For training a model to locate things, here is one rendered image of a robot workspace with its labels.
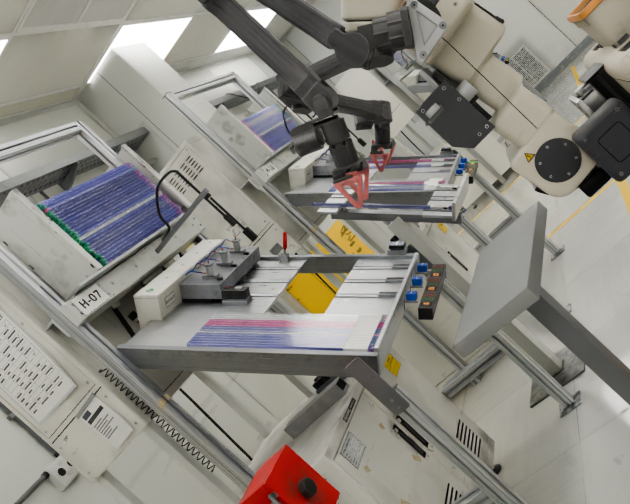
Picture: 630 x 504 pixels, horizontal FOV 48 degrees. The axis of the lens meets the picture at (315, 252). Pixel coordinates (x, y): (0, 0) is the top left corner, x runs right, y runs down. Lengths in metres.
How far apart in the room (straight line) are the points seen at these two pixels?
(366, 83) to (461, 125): 4.98
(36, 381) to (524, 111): 1.49
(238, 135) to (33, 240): 1.45
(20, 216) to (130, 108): 3.59
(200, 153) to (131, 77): 2.36
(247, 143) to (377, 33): 1.80
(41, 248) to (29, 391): 0.42
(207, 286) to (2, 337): 0.59
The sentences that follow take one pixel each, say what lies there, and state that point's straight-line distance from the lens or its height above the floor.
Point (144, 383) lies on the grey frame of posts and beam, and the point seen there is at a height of 1.08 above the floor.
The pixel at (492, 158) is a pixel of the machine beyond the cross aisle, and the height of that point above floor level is 0.23.
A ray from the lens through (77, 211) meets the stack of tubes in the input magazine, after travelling 2.20.
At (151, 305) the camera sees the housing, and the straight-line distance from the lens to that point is 2.12.
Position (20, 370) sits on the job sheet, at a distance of 2.21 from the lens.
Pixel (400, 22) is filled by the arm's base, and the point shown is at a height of 1.20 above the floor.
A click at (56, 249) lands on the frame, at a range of 2.10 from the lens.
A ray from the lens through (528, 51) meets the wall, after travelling 9.59.
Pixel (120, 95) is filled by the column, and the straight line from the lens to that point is 5.68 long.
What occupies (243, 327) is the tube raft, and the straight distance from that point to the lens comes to 1.95.
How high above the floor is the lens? 1.05
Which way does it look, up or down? 2 degrees down
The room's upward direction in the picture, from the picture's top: 47 degrees counter-clockwise
